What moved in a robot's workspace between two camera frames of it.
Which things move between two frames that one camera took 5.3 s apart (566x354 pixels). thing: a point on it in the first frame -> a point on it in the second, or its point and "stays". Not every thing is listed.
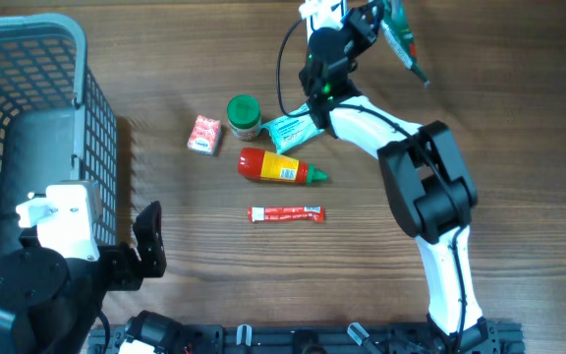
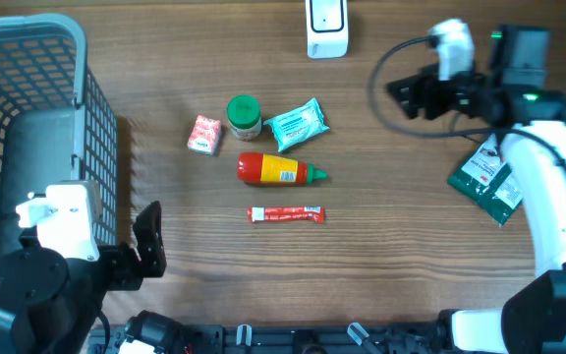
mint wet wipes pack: [291, 131] stays
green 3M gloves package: [395, 21] -> [486, 180]
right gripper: [364, 30] -> [426, 80]
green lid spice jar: [244, 113] stays
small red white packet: [204, 136] stays
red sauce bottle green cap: [268, 164] stays
